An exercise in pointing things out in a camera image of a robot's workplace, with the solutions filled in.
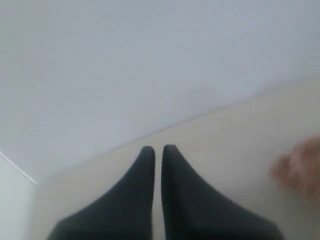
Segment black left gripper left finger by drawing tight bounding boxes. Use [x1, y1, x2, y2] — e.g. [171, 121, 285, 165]
[48, 146, 156, 240]

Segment teddy bear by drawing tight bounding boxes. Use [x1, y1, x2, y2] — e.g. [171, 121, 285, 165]
[270, 135, 320, 202]

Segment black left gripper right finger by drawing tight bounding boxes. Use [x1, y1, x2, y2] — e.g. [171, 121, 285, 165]
[161, 144, 284, 240]

